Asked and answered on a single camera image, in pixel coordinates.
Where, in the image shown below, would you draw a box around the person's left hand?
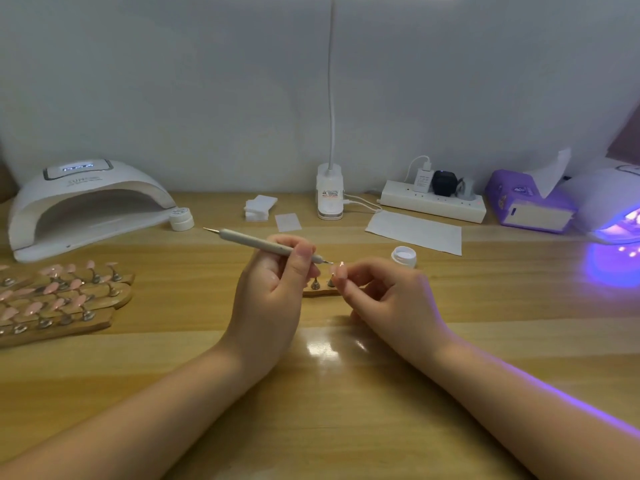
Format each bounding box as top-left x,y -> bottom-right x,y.
222,235 -> 321,384

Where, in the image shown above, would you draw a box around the person's right hand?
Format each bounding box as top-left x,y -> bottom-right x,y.
332,257 -> 456,368

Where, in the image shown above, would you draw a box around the white gel jar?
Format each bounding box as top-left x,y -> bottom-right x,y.
391,245 -> 418,269

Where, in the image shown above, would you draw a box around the wooden nail holder strip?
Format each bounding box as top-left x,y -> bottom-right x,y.
303,275 -> 346,298

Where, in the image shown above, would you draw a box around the grey dotting pen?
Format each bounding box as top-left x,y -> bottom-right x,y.
205,227 -> 336,266

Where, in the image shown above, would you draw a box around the wooden stands with pink nails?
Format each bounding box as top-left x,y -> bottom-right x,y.
0,259 -> 134,348

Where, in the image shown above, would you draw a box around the white nail lamp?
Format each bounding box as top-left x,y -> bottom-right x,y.
8,159 -> 177,263
565,163 -> 640,246

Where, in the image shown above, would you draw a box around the person's right forearm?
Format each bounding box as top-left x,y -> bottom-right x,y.
420,333 -> 640,480

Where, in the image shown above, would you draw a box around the person's left forearm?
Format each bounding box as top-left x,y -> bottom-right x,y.
0,347 -> 269,480

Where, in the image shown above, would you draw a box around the white desk lamp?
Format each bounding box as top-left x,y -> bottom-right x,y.
316,0 -> 456,219

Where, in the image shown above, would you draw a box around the white paper sheet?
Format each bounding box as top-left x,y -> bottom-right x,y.
365,209 -> 464,257

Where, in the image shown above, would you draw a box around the stack of white cotton pads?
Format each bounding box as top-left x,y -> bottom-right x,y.
244,195 -> 279,222

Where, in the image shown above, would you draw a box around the white power strip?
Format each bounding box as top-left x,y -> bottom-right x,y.
380,179 -> 488,224

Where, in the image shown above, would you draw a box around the white charger plug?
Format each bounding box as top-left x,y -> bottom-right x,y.
413,167 -> 436,194

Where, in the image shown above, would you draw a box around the small closed white jar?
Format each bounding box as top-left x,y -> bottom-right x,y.
168,207 -> 196,232

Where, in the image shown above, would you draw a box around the black plug adapter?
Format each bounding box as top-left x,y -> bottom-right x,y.
431,171 -> 460,198

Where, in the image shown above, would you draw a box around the purple tissue box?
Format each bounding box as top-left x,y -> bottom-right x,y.
486,169 -> 578,234

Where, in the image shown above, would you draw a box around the white tissue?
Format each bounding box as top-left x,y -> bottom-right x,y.
530,147 -> 573,199

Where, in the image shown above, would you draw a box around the brown wooden board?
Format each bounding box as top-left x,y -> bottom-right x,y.
605,105 -> 640,166

